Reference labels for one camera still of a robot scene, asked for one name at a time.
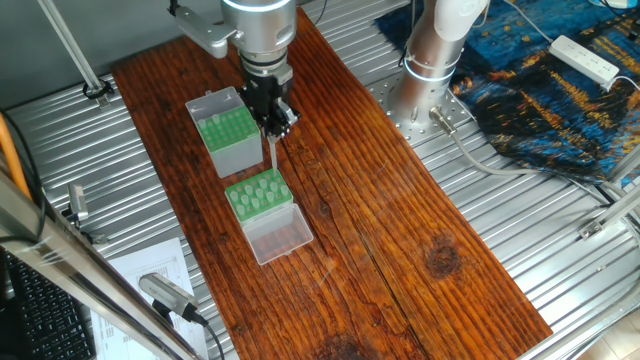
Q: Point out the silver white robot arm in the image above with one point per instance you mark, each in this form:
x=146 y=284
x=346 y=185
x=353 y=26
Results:
x=260 y=25

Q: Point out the printed white paper sheet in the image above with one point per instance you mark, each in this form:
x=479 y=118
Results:
x=130 y=265

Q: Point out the brown wooden board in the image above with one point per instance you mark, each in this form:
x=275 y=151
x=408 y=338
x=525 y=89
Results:
x=400 y=220

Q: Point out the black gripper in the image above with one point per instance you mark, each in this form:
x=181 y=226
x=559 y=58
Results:
x=265 y=95

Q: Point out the tall green pipette tip holder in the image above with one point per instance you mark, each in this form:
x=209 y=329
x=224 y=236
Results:
x=232 y=150

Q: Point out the white power strip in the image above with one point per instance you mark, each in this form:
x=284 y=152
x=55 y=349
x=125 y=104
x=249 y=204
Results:
x=585 y=58

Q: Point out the black keyboard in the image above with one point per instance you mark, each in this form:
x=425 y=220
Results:
x=40 y=320

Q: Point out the blue patterned cloth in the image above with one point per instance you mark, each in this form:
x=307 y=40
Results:
x=560 y=120

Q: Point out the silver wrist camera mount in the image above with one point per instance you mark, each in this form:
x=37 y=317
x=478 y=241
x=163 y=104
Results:
x=205 y=35

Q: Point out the yellow pole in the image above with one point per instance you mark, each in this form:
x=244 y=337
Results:
x=12 y=150

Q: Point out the silver pole with clamp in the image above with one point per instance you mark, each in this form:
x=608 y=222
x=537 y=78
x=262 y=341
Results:
x=70 y=45

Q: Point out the diagonal aluminium frame beam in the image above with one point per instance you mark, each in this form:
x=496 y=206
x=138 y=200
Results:
x=60 y=260

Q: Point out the small metal corner bracket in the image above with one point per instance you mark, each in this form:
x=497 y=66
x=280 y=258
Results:
x=78 y=203

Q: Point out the silver cylindrical camera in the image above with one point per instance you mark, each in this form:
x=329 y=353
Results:
x=165 y=292

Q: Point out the silver frame bracket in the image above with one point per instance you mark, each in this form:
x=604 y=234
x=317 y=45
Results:
x=610 y=215

